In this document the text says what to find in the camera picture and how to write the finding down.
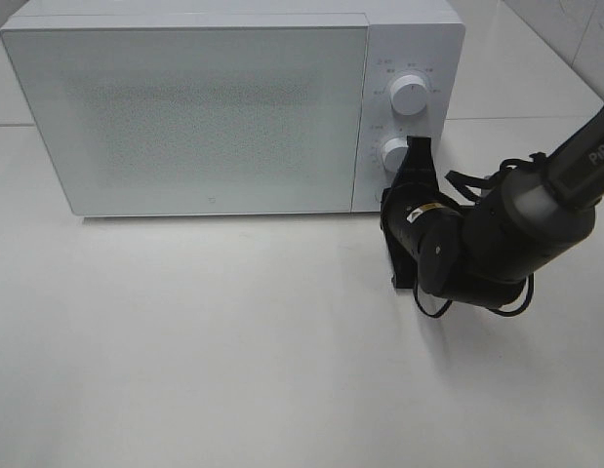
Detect white microwave door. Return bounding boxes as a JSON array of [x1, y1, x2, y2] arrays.
[[3, 27, 367, 216]]

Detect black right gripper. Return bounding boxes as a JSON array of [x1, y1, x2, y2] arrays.
[[390, 136, 439, 191]]

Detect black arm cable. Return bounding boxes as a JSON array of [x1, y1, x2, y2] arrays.
[[411, 151, 549, 319]]

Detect upper white power knob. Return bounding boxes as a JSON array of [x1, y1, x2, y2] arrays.
[[388, 72, 429, 116]]

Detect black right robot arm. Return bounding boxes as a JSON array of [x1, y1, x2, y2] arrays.
[[380, 105, 604, 318]]

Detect white microwave oven body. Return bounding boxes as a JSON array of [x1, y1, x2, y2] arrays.
[[0, 1, 465, 216]]

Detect white timer knob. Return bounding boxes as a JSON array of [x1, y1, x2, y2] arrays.
[[382, 137, 409, 174]]

